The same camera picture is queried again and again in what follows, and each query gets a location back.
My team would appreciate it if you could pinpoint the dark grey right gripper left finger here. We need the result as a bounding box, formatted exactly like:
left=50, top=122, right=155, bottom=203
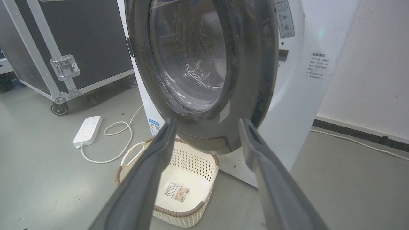
left=89, top=118, right=177, bottom=230

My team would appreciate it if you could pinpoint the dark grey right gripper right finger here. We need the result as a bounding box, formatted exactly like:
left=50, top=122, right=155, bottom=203
left=239, top=118, right=329, bottom=230

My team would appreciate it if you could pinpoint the white front-load washing machine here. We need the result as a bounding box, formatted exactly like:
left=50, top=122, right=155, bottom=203
left=117, top=0, right=361, bottom=188

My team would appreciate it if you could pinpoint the round dark washing machine door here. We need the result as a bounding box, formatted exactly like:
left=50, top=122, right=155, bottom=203
left=125, top=0, right=280, bottom=155

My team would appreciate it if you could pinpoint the cream perforated laundry basket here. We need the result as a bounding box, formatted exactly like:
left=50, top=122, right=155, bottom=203
left=115, top=137, right=220, bottom=228

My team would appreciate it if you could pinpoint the black wheeled flight case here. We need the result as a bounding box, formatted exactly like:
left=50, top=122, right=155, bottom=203
left=0, top=0, right=138, bottom=116

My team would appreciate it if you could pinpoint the white rope basket handle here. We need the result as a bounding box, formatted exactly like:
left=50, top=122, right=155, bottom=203
left=120, top=142, right=148, bottom=167

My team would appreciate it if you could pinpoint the white power strip with cable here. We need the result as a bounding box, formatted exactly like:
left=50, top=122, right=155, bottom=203
left=80, top=105, right=144, bottom=164

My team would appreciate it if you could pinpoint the white cable along wall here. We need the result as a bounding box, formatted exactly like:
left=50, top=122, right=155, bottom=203
left=309, top=129, right=409, bottom=161

